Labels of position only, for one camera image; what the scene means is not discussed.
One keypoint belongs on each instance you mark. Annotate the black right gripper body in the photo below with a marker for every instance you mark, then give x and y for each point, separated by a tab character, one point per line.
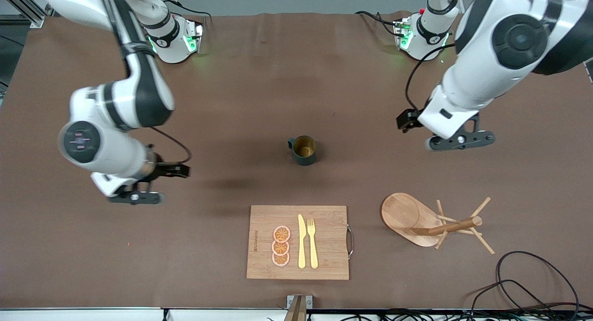
165	170

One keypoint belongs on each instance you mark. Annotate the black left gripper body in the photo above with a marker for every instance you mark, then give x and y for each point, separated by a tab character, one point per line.
408	118

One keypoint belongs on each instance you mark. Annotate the teal cup yellow inside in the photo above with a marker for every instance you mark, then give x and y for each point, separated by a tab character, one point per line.
305	160

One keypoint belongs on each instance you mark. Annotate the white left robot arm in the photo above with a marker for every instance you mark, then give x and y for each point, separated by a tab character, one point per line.
486	71

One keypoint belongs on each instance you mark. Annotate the table cover mat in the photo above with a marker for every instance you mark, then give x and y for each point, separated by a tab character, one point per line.
231	103

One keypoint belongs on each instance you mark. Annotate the wooden mug tree rack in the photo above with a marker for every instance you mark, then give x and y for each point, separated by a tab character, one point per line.
403	214

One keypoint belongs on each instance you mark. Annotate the orange slice toy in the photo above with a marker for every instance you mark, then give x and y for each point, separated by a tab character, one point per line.
280	248
280	259
281	234

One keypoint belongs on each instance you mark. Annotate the yellow plastic knife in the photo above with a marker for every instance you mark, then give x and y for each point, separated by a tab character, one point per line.
302	247

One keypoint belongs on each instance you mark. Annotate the yellow plastic fork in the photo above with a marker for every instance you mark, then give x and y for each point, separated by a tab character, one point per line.
313	251

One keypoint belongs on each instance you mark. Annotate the white table edge rail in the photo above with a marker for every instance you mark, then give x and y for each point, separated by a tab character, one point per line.
92	314

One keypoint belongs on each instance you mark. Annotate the metal bracket with wooden post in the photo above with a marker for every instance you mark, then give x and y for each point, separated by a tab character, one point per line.
299	309

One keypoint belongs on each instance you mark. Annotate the aluminium frame profile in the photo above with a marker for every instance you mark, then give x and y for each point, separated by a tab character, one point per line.
23	8

